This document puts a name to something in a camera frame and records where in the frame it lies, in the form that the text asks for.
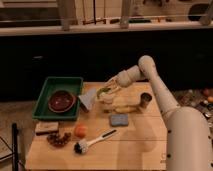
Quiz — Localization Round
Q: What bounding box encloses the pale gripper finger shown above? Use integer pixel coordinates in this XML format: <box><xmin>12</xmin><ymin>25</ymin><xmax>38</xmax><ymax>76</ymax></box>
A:
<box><xmin>102</xmin><ymin>88</ymin><xmax>116</xmax><ymax>95</ymax></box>
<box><xmin>100</xmin><ymin>81</ymin><xmax>113</xmax><ymax>90</ymax></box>

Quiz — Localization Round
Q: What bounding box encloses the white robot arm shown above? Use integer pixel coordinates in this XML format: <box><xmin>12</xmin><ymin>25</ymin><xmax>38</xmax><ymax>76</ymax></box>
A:
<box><xmin>105</xmin><ymin>55</ymin><xmax>213</xmax><ymax>171</ymax></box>

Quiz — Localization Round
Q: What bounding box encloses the small metal cup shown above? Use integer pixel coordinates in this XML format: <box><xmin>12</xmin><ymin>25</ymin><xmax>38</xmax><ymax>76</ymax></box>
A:
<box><xmin>140</xmin><ymin>93</ymin><xmax>152</xmax><ymax>108</ymax></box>

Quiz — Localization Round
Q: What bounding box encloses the grey folded cloth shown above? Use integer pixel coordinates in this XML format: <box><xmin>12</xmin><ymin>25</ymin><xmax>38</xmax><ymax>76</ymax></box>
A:
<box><xmin>78</xmin><ymin>88</ymin><xmax>96</xmax><ymax>111</ymax></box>

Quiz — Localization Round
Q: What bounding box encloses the yellow banana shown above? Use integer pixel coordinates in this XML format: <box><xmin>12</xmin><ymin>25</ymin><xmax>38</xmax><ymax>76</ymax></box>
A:
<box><xmin>114</xmin><ymin>105</ymin><xmax>137</xmax><ymax>114</ymax></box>

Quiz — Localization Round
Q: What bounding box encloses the blue sponge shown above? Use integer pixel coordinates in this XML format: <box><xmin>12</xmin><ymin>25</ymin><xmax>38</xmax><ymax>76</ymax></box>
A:
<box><xmin>109</xmin><ymin>114</ymin><xmax>129</xmax><ymax>127</ymax></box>

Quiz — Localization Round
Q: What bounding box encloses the orange tomato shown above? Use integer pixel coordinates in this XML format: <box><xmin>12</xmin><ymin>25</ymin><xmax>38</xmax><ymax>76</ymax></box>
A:
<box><xmin>74</xmin><ymin>124</ymin><xmax>87</xmax><ymax>138</ymax></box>

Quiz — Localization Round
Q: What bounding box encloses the brown wooden bowl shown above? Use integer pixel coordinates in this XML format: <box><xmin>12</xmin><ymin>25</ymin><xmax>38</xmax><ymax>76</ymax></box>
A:
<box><xmin>48</xmin><ymin>90</ymin><xmax>76</xmax><ymax>113</ymax></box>

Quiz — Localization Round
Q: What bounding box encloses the green plastic tray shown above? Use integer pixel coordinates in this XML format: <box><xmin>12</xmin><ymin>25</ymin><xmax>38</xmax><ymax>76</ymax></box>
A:
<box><xmin>33</xmin><ymin>77</ymin><xmax>83</xmax><ymax>121</ymax></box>

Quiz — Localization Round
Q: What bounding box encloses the white dish brush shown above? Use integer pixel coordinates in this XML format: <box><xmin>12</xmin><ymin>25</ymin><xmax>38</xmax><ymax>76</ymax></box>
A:
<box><xmin>74</xmin><ymin>129</ymin><xmax>117</xmax><ymax>154</ymax></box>

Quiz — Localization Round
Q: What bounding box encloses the dark red grape bunch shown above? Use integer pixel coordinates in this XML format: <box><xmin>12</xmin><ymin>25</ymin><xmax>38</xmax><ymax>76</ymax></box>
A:
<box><xmin>47</xmin><ymin>133</ymin><xmax>71</xmax><ymax>148</ymax></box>

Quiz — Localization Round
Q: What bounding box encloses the small wooden block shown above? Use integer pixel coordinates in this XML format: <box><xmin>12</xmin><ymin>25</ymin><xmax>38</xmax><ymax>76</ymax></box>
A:
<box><xmin>35</xmin><ymin>122</ymin><xmax>59</xmax><ymax>135</ymax></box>

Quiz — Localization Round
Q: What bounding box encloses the black chair frame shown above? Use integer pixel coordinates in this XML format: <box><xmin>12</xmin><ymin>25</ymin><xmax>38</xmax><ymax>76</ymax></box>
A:
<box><xmin>0</xmin><ymin>123</ymin><xmax>19</xmax><ymax>171</ymax></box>

